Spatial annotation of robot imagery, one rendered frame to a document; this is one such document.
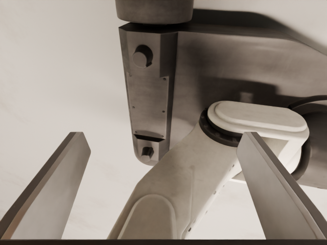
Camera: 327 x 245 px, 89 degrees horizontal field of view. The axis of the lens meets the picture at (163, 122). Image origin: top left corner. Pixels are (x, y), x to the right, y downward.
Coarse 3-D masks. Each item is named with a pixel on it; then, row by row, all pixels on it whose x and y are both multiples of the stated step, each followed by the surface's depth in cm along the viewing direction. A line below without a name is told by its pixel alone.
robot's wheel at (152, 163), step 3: (135, 153) 72; (135, 156) 75; (138, 159) 73; (141, 159) 71; (144, 162) 71; (147, 162) 70; (150, 162) 69; (153, 162) 69; (156, 162) 69; (150, 165) 71; (153, 165) 71
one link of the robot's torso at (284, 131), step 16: (208, 112) 38; (224, 112) 36; (240, 112) 37; (256, 112) 37; (272, 112) 37; (288, 112) 37; (224, 128) 35; (240, 128) 34; (256, 128) 34; (272, 128) 34; (288, 128) 33; (304, 128) 34; (272, 144) 39; (288, 144) 34; (288, 160) 36; (240, 176) 45
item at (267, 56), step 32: (128, 32) 38; (160, 32) 38; (192, 32) 40; (224, 32) 40; (256, 32) 42; (128, 64) 44; (160, 64) 42; (192, 64) 44; (224, 64) 42; (256, 64) 41; (288, 64) 40; (320, 64) 38; (128, 96) 52; (160, 96) 50; (192, 96) 50; (224, 96) 48; (256, 96) 46; (288, 96) 44; (320, 96) 43; (160, 128) 58; (192, 128) 58; (320, 128) 37; (320, 160) 34
